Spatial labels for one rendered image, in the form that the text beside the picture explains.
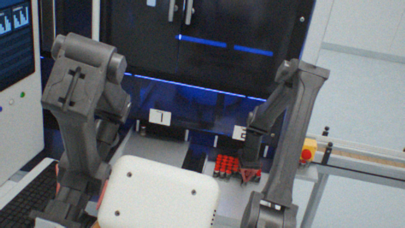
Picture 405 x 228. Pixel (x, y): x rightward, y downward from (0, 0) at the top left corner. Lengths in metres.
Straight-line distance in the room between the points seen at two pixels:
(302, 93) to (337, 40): 5.44
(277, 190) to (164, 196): 0.27
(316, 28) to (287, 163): 0.69
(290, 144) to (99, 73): 0.46
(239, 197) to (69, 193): 0.77
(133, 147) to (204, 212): 1.01
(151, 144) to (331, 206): 1.74
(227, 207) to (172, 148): 0.39
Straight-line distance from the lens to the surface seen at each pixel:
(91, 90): 0.68
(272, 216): 0.93
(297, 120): 0.97
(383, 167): 1.94
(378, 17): 6.43
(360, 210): 3.27
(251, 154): 1.48
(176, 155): 1.73
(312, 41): 1.53
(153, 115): 1.71
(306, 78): 1.00
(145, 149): 1.75
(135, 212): 0.80
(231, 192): 1.59
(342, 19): 6.34
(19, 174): 2.14
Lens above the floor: 1.86
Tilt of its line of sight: 28 degrees down
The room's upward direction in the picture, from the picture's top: 9 degrees clockwise
